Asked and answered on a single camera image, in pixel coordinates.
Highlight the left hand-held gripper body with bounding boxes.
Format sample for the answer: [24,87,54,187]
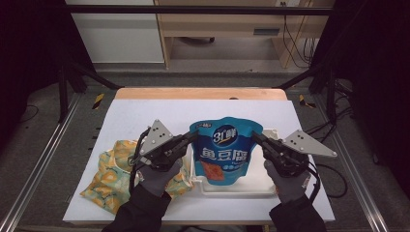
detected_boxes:
[140,119,191,172]

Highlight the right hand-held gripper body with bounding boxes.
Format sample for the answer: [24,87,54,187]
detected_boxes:
[262,129,338,179]

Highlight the blue snack pouch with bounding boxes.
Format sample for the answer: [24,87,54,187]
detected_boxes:
[189,116,264,187]

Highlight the white plastic tray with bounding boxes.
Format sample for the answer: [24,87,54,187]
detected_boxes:
[189,128,282,198]

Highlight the orange print fabric bag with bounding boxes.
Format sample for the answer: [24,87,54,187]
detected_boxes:
[79,138,195,216]

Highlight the person's left hand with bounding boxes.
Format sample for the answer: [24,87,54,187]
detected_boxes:
[135,159,184,198]

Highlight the person's right hand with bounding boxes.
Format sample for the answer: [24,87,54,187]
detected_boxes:
[264,159,312,205]

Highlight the white table cover board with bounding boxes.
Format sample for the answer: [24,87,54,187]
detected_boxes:
[62,98,337,224]

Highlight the yellow black tape marker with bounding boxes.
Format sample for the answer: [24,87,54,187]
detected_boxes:
[298,94,317,109]
[92,93,106,110]

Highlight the black metal stand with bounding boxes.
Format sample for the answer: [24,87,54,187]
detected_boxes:
[57,59,124,124]
[274,61,338,125]

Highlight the black curtain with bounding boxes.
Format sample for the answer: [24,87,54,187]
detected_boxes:
[312,0,410,197]
[0,0,95,146]

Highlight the white cabinet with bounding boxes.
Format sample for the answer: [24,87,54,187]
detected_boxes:
[66,0,165,64]

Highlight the wooden desk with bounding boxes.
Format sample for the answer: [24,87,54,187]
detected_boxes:
[154,0,337,70]

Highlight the black floor cables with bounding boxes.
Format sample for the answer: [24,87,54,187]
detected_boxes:
[304,79,354,156]

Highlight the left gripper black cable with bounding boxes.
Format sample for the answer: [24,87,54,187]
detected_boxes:
[128,127,152,195]

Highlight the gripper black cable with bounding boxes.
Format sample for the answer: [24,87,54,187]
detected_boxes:
[128,127,152,195]
[307,159,349,199]

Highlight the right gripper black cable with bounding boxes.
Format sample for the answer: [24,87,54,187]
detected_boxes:
[307,159,349,199]

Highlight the aluminium rail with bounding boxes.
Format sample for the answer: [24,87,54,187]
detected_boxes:
[312,95,392,232]
[0,93,82,232]

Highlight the hanging black cables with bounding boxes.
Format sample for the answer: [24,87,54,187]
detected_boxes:
[281,14,319,70]

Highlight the black horizontal frame bar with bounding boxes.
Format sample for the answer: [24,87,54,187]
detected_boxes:
[66,4,333,16]

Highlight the thin black floor cable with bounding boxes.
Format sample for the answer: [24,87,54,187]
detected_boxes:
[18,103,41,124]

